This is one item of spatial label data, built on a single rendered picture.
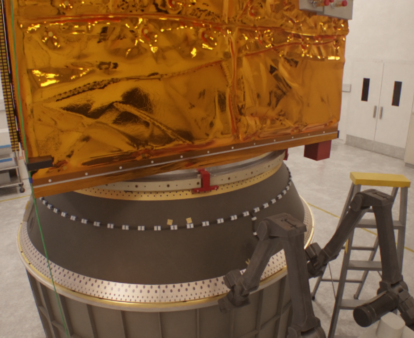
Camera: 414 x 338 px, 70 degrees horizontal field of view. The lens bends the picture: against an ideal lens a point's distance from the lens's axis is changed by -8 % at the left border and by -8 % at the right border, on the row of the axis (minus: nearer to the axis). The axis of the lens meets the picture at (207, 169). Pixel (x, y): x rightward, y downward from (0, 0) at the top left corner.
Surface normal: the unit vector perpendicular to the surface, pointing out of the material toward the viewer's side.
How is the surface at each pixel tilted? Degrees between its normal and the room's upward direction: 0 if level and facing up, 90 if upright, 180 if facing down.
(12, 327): 0
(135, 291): 43
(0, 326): 0
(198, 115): 84
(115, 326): 90
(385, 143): 90
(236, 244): 62
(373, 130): 90
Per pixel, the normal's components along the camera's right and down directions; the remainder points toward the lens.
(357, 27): -0.83, 0.18
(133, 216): -0.07, -0.15
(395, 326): 0.00, -0.95
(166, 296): 0.07, -0.47
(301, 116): 0.50, 0.26
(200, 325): 0.25, 0.32
